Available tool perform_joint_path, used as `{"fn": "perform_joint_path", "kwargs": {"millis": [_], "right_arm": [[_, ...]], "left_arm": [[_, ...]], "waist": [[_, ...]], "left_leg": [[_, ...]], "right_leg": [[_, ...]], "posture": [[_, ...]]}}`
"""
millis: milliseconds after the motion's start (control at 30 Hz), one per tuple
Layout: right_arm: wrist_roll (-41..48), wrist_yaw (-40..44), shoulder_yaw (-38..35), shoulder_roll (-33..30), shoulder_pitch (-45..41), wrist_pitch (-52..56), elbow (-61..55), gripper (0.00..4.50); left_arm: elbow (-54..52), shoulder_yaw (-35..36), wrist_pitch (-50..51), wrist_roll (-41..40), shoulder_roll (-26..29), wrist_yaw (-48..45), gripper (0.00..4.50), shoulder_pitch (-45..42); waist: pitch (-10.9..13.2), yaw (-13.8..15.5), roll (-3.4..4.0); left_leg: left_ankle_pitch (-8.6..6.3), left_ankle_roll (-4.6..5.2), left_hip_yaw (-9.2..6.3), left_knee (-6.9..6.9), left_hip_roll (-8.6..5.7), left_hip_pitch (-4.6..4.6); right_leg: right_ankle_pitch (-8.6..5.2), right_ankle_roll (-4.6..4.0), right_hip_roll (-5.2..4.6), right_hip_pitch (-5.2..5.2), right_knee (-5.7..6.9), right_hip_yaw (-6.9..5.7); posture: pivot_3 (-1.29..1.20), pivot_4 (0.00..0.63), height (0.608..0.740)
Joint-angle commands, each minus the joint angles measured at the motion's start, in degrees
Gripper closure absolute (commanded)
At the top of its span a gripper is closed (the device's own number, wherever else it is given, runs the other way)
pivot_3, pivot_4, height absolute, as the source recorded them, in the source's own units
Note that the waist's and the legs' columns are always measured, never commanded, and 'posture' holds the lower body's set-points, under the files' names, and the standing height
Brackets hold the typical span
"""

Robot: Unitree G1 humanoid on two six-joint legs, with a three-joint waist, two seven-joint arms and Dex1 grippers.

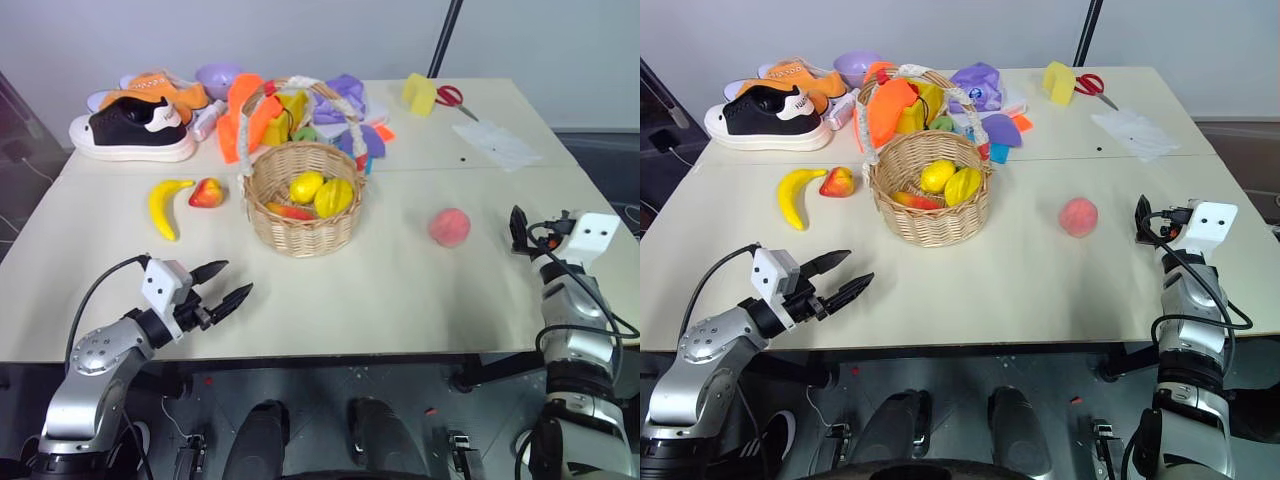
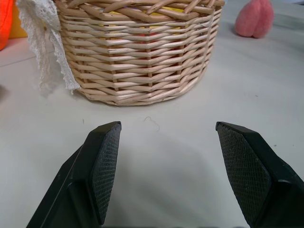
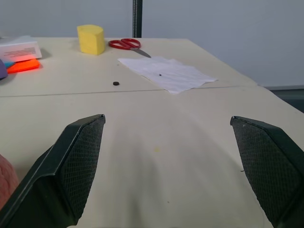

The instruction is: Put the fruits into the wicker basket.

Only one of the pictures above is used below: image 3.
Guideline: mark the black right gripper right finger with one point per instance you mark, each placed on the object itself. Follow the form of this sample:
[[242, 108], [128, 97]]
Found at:
[[266, 166]]

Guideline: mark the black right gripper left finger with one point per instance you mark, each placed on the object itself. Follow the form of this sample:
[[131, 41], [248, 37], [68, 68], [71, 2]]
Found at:
[[59, 175]]

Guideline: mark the small black round disc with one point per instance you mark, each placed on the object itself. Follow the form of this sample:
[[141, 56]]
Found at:
[[116, 83]]

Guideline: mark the orange sticky note pad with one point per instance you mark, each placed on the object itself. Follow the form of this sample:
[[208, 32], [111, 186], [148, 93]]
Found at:
[[22, 65]]

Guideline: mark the purple object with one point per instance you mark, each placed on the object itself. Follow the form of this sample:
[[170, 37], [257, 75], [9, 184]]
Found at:
[[2, 70]]

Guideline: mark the blue sticky note pad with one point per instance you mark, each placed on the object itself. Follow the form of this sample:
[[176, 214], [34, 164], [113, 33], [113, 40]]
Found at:
[[8, 63]]

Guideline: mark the white printed box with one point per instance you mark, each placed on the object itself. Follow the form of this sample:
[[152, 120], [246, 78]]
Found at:
[[20, 50]]

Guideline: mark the white paper sheet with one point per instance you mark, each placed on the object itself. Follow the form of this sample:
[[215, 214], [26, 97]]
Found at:
[[167, 73]]

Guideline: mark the yellow sponge block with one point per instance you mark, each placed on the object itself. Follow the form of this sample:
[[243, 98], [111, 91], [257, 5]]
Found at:
[[91, 39]]

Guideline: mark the dark metal post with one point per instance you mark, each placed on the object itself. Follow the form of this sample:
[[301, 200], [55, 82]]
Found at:
[[137, 18]]

